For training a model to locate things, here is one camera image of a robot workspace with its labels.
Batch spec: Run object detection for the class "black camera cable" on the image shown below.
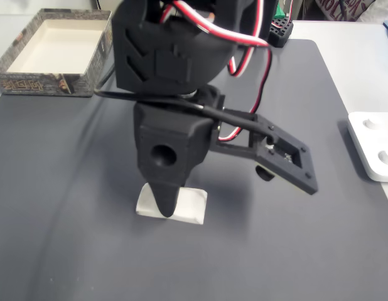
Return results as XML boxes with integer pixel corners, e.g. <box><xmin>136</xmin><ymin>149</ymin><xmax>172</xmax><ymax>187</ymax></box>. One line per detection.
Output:
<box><xmin>93</xmin><ymin>67</ymin><xmax>276</xmax><ymax>140</ymax></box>

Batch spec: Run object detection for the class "red white black servo cable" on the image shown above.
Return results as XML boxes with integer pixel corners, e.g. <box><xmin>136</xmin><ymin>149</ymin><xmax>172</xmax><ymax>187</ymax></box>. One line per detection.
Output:
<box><xmin>161</xmin><ymin>0</ymin><xmax>273</xmax><ymax>142</ymax></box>

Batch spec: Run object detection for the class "white dimpled plastic tray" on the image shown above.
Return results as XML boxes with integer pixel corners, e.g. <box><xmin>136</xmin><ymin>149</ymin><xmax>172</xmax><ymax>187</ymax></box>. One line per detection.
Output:
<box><xmin>347</xmin><ymin>111</ymin><xmax>388</xmax><ymax>183</ymax></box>

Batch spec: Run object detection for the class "stone-pattern cardboard box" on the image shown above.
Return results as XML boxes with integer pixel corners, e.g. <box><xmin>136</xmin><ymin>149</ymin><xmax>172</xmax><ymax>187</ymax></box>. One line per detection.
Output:
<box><xmin>0</xmin><ymin>8</ymin><xmax>115</xmax><ymax>98</ymax></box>

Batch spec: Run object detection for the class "person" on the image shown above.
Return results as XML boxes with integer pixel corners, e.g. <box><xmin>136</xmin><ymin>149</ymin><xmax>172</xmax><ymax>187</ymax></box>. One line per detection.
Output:
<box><xmin>318</xmin><ymin>0</ymin><xmax>388</xmax><ymax>23</ymax></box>

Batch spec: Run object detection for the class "dark grey table mat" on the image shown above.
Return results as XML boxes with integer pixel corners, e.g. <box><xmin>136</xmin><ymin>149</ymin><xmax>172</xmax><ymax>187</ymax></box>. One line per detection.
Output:
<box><xmin>0</xmin><ymin>33</ymin><xmax>388</xmax><ymax>301</ymax></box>

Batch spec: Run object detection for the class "white block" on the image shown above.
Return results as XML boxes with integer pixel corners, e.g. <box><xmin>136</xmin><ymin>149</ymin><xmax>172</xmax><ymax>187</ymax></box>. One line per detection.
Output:
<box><xmin>136</xmin><ymin>183</ymin><xmax>208</xmax><ymax>225</ymax></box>

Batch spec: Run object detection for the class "green plastic part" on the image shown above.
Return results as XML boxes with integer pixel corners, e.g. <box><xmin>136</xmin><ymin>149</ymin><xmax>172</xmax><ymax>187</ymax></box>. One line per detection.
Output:
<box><xmin>273</xmin><ymin>0</ymin><xmax>288</xmax><ymax>20</ymax></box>

